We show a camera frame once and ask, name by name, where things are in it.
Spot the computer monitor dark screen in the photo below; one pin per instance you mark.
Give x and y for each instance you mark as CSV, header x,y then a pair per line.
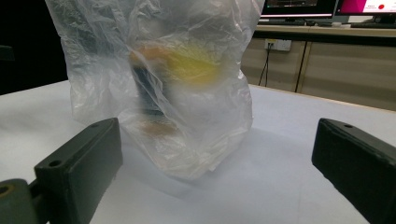
x,y
299,7

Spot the wooden desk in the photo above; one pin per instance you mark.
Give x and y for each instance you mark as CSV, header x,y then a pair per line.
x,y
327,59

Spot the computer monitor pink screen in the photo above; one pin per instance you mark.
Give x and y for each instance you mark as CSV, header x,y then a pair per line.
x,y
367,6

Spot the clear plastic bag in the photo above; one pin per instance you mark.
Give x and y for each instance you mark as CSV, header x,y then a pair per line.
x,y
162,84

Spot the yellow item in bag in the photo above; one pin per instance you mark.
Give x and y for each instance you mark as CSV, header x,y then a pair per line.
x,y
190,63

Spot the dark item in bag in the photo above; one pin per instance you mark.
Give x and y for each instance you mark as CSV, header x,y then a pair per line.
x,y
148,90

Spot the black keyboard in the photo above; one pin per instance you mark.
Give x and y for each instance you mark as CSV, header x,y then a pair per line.
x,y
373,25

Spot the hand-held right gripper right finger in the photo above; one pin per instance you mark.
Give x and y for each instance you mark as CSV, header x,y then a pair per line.
x,y
358,161

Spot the white wall socket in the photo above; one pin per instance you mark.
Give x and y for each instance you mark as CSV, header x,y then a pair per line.
x,y
278,44

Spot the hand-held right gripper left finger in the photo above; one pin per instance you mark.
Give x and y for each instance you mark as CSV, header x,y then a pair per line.
x,y
81,165

